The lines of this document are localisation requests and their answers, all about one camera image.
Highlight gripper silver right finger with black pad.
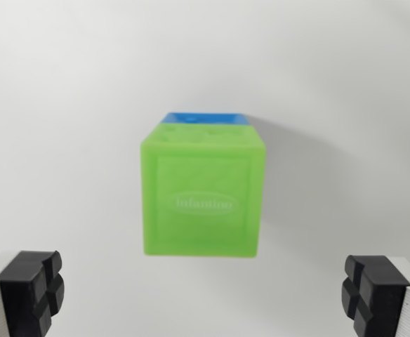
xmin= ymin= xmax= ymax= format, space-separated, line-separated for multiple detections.
xmin=340 ymin=255 xmax=410 ymax=337

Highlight blue soft toy cube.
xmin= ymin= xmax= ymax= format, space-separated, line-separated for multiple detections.
xmin=160 ymin=112 xmax=252 ymax=127

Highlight green soft toy cube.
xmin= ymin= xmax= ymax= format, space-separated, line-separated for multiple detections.
xmin=140 ymin=123 xmax=266 ymax=260

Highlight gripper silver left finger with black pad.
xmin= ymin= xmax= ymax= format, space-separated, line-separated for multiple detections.
xmin=0 ymin=249 xmax=65 ymax=337

